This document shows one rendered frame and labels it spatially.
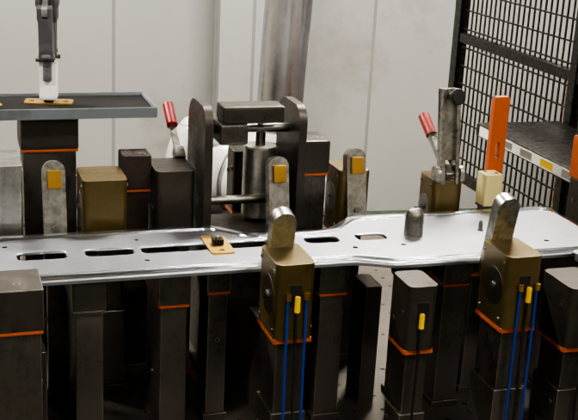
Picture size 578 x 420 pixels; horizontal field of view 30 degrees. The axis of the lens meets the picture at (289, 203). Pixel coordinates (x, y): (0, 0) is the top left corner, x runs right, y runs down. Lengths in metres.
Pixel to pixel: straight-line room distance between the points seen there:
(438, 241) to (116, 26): 3.22
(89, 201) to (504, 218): 0.66
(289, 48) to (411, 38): 2.92
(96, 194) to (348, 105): 3.42
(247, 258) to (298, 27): 0.73
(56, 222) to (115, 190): 0.11
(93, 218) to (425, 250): 0.54
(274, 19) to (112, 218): 0.67
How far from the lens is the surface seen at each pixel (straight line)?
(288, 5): 2.25
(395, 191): 5.31
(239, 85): 4.82
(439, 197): 1.98
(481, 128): 2.56
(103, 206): 1.78
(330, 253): 1.71
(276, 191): 1.86
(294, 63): 2.27
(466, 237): 1.84
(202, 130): 1.83
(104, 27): 4.85
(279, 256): 1.55
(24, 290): 1.47
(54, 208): 1.78
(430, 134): 2.03
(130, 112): 1.91
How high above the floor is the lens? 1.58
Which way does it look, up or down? 17 degrees down
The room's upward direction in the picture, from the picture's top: 3 degrees clockwise
